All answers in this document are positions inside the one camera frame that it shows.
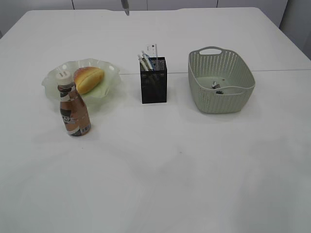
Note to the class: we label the sugared bread bun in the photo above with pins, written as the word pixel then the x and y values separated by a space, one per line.
pixel 87 78

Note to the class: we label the clear plastic ruler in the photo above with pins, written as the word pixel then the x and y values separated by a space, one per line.
pixel 151 50

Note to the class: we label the black mesh pen holder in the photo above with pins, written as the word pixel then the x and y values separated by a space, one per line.
pixel 153 83

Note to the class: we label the grey white pen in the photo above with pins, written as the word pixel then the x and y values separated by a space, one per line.
pixel 125 6

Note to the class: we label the paper ball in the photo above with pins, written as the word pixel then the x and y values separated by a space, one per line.
pixel 216 86

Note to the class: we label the green wavy glass plate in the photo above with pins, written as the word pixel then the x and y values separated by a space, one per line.
pixel 93 98

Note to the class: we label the green plastic basket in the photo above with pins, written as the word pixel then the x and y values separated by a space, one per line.
pixel 229 70

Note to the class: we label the yellow grip pen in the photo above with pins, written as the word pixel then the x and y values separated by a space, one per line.
pixel 143 64

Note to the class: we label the blue grip pen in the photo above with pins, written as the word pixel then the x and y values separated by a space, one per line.
pixel 147 61

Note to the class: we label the brown coffee bottle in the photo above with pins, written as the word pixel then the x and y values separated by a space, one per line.
pixel 73 109

